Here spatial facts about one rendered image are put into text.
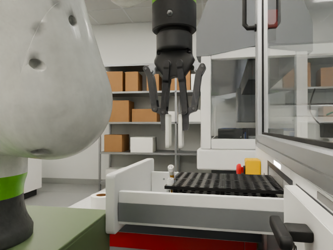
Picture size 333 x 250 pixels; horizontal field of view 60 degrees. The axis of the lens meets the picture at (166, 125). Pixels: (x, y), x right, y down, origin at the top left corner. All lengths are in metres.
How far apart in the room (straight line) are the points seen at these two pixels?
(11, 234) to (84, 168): 4.91
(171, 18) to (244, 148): 0.97
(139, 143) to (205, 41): 3.16
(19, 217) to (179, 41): 0.41
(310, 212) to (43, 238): 0.34
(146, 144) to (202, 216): 3.95
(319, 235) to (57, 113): 0.27
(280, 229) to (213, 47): 1.24
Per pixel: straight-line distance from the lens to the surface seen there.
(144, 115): 4.53
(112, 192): 0.55
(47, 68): 0.28
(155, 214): 0.55
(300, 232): 0.34
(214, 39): 1.50
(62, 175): 5.55
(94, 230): 0.52
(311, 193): 0.41
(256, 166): 0.95
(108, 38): 5.35
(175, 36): 0.59
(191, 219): 0.54
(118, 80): 4.65
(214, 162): 1.45
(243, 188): 0.57
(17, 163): 0.44
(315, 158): 0.38
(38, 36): 0.28
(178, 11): 0.60
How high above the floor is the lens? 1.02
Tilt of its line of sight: level
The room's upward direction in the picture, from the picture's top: straight up
